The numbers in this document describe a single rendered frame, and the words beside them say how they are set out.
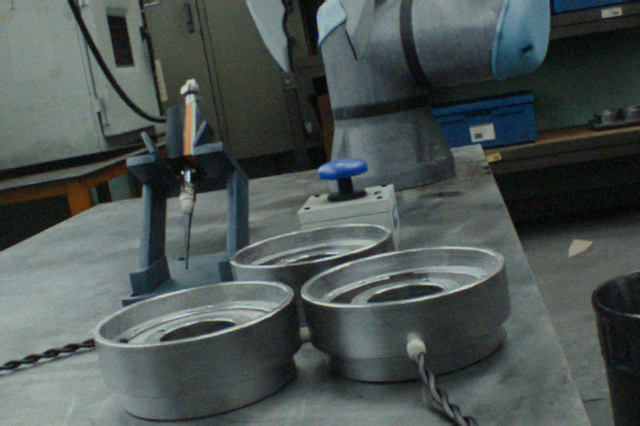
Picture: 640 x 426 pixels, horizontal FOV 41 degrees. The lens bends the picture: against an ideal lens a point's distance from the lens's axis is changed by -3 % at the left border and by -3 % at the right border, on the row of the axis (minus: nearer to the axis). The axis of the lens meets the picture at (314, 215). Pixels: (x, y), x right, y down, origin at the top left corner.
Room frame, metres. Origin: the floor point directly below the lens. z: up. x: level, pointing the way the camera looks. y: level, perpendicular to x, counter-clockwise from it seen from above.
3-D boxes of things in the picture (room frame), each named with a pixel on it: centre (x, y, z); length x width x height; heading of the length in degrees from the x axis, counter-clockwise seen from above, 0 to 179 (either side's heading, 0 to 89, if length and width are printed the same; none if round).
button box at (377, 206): (0.69, -0.03, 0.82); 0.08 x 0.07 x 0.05; 170
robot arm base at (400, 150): (1.03, -0.10, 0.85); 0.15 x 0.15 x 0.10
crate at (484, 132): (4.07, -0.84, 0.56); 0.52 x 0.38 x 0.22; 77
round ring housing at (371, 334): (0.43, -0.04, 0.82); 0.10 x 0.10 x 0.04
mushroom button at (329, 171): (0.69, -0.03, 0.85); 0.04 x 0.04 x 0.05
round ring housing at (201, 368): (0.43, 0.07, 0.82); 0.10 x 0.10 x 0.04
